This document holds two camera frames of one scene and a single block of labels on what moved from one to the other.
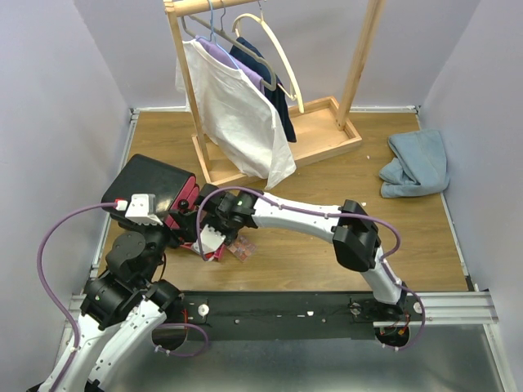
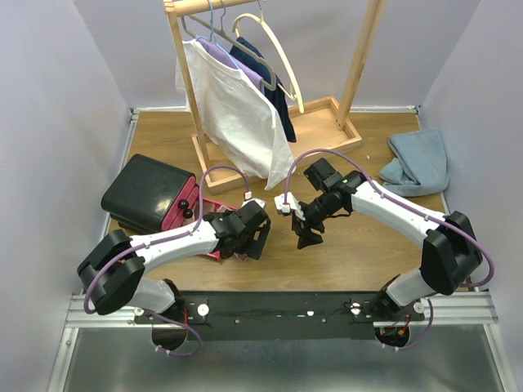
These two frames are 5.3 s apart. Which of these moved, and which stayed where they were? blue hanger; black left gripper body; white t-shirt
Moved: black left gripper body
Stayed: blue hanger; white t-shirt
